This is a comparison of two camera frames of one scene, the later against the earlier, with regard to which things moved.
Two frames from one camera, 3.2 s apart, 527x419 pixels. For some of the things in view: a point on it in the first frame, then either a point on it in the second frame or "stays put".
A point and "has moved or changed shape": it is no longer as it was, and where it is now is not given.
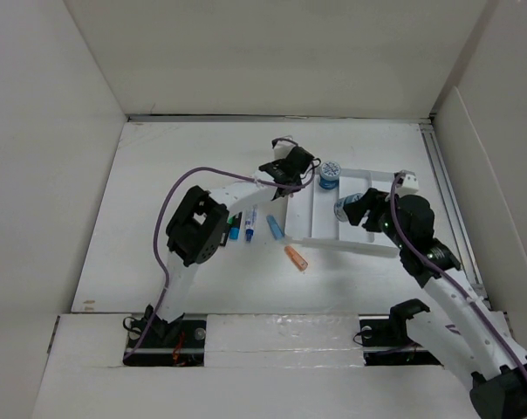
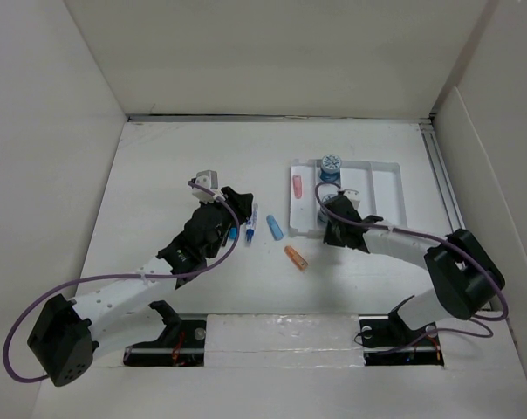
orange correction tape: x=296 y=258 stays put
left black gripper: x=277 y=163 to x=242 y=202
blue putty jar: x=329 y=178 has moved or changed shape
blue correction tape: x=274 y=227 stays put
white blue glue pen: x=250 y=224 stays put
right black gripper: x=372 y=200 to x=331 y=237
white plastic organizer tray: x=311 y=219 has moved or changed shape
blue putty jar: x=338 y=209 has moved or changed shape
